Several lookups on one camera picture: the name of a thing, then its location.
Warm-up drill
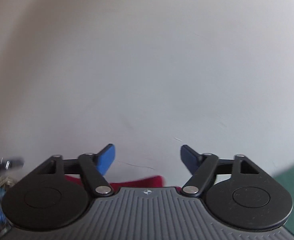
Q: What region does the dark red knit sweater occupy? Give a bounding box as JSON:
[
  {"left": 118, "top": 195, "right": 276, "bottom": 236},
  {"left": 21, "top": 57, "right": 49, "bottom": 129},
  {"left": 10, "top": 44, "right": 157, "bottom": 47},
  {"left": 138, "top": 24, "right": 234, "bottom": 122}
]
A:
[{"left": 64, "top": 175, "right": 182, "bottom": 193}]

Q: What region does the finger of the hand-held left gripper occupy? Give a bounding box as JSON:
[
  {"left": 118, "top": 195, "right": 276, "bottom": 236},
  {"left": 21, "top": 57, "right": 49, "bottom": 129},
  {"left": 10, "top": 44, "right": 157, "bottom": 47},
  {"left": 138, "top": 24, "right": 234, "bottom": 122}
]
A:
[{"left": 0, "top": 157, "right": 25, "bottom": 171}]

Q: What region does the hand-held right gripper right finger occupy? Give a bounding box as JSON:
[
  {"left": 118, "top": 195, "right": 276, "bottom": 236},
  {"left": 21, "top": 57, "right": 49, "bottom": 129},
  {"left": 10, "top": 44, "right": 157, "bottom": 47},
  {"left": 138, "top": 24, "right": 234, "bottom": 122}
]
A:
[{"left": 180, "top": 144, "right": 261, "bottom": 197}]

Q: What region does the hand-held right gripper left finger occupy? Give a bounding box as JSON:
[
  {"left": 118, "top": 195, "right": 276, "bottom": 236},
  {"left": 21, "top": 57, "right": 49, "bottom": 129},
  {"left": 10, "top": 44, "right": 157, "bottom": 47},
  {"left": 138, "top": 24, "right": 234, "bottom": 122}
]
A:
[{"left": 34, "top": 143, "right": 116, "bottom": 197}]

